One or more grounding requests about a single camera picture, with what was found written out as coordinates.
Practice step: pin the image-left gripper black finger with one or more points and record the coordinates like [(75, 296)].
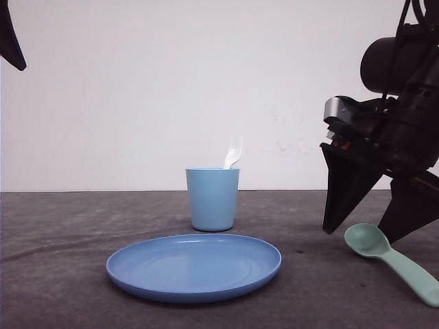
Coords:
[(10, 48)]

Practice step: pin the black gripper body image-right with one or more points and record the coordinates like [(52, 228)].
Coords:
[(407, 131)]

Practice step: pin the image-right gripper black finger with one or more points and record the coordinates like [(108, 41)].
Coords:
[(352, 172), (414, 204)]

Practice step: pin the mint green plastic spoon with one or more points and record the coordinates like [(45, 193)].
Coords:
[(369, 241)]

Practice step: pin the white plastic fork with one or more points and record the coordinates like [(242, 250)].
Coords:
[(234, 153)]

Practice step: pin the light blue plastic cup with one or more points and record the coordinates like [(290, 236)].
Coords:
[(213, 197)]

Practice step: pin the blue plastic plate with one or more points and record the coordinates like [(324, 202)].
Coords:
[(194, 268)]

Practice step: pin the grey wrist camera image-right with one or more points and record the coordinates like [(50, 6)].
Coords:
[(359, 116)]

